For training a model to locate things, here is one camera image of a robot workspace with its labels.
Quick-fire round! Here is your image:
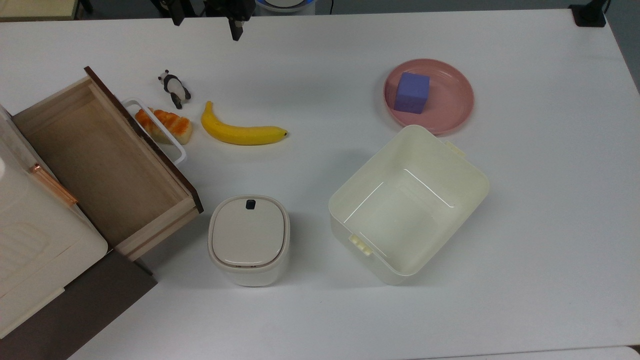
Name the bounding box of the cream plastic storage box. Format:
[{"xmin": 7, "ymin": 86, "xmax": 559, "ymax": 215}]
[{"xmin": 328, "ymin": 124, "xmax": 490, "ymax": 286}]

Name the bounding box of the black table clamp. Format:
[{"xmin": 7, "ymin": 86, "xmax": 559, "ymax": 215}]
[{"xmin": 569, "ymin": 0, "xmax": 608, "ymax": 28}]

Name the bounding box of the purple cube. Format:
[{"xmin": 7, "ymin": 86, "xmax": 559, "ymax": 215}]
[{"xmin": 393, "ymin": 71, "xmax": 431, "ymax": 115}]

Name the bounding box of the toy bread slice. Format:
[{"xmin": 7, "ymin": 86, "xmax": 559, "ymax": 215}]
[{"xmin": 135, "ymin": 107, "xmax": 193, "ymax": 146}]

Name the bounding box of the robot base with blue ring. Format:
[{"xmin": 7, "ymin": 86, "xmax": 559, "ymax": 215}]
[{"xmin": 255, "ymin": 0, "xmax": 317, "ymax": 14}]

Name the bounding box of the wooden drawer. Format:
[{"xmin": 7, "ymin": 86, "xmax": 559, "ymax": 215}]
[{"xmin": 11, "ymin": 66, "xmax": 204, "ymax": 262}]

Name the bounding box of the white drawer handle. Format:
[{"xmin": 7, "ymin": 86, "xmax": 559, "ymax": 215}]
[{"xmin": 121, "ymin": 97, "xmax": 188, "ymax": 166}]

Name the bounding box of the yellow toy banana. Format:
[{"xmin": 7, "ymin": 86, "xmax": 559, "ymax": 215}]
[{"xmin": 201, "ymin": 101, "xmax": 289, "ymax": 146}]

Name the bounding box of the cream plastic cabinet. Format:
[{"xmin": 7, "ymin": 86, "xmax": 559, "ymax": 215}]
[{"xmin": 0, "ymin": 105, "xmax": 109, "ymax": 340}]

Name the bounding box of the cream lidded trash can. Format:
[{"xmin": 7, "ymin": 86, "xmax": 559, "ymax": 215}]
[{"xmin": 208, "ymin": 195, "xmax": 291, "ymax": 287}]

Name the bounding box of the copper cabinet handle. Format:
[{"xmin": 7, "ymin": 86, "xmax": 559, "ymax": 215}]
[{"xmin": 30, "ymin": 163, "xmax": 79, "ymax": 207}]

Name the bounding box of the pink plate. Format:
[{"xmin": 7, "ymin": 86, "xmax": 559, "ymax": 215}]
[{"xmin": 383, "ymin": 58, "xmax": 475, "ymax": 136}]

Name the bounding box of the black white panda toy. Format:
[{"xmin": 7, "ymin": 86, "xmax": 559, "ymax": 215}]
[{"xmin": 158, "ymin": 69, "xmax": 192, "ymax": 110}]

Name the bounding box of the wooden side table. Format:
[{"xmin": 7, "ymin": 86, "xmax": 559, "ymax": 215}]
[{"xmin": 0, "ymin": 0, "xmax": 83, "ymax": 22}]

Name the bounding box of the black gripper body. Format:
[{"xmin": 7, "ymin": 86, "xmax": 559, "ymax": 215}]
[{"xmin": 150, "ymin": 0, "xmax": 257, "ymax": 22}]

